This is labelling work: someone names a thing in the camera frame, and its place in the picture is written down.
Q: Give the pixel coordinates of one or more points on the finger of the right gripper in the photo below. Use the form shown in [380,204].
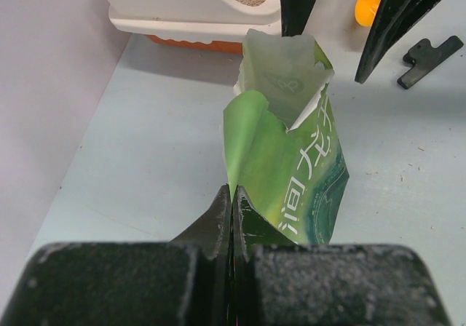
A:
[294,16]
[394,18]

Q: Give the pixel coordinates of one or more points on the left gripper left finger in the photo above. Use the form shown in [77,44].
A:
[185,281]

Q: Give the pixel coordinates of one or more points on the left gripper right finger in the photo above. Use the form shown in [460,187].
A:
[278,282]

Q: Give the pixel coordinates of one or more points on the orange plastic scoop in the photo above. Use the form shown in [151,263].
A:
[365,11]

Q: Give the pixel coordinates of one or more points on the black bag clip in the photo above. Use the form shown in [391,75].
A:
[423,58]

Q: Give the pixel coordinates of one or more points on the green litter bag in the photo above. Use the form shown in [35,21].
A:
[280,139]

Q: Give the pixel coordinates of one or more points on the white orange litter box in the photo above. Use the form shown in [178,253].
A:
[215,25]

